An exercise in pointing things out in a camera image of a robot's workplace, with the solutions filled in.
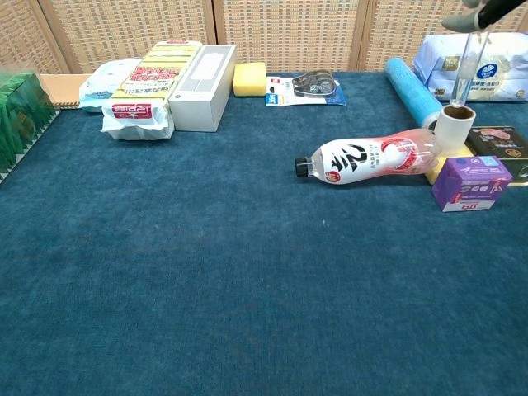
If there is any purple carton box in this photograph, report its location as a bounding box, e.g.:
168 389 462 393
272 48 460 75
431 154 514 213

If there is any clear plastic tube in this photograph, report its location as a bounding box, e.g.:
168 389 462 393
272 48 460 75
450 27 492 109

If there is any woven wooden folding screen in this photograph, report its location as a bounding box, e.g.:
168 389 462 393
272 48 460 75
0 0 528 75

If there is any flat yellow sponge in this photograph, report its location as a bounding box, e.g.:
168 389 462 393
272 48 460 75
424 142 475 186

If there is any thick yellow sponge block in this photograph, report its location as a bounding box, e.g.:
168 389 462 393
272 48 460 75
232 61 268 98

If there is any white blue tissue pack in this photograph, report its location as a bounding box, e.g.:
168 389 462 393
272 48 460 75
412 32 528 103

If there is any blue carpet table cover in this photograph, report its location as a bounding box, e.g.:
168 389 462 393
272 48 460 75
0 72 528 396

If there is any blue plastic bag roll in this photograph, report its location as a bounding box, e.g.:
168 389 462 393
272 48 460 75
384 56 445 131

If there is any white paper roll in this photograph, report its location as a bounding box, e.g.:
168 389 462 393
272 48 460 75
435 104 479 154

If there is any white blue plastic pouch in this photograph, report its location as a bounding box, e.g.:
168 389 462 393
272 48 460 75
78 58 144 113

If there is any dark luncheon meat tin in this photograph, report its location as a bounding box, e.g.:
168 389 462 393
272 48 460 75
464 125 528 187

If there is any brown spiral notebook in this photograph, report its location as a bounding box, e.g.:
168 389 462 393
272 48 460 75
38 73 92 111

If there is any plastic bottle white red label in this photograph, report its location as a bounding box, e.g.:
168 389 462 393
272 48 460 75
294 127 443 186

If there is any yellow red sponge pack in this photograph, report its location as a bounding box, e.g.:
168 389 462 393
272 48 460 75
100 40 204 141

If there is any green patterned box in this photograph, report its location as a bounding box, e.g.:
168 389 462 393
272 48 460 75
0 72 61 185

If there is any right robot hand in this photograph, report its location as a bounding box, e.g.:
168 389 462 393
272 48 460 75
441 0 528 32

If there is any long white cardboard box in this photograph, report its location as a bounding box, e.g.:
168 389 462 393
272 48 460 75
168 44 238 134

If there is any correction tape blister pack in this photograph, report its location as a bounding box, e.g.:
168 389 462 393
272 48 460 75
265 69 347 108

